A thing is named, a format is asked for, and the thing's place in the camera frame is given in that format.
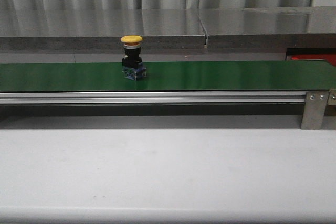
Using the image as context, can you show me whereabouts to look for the red plastic tray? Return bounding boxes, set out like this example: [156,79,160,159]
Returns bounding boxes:
[288,54,336,67]

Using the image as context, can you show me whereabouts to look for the aluminium conveyor frame rail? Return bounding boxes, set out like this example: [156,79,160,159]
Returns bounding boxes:
[0,89,336,107]

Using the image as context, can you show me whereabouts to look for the yellow mushroom push button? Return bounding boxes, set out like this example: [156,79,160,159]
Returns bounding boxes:
[121,35,146,81]

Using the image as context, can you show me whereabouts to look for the green conveyor belt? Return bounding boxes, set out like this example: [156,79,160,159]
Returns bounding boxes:
[1,60,335,92]

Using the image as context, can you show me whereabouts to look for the steel conveyor support leg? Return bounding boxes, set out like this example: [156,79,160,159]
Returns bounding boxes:
[301,91,329,130]

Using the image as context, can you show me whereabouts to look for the grey stone countertop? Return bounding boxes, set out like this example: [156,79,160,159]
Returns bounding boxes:
[1,7,335,63]

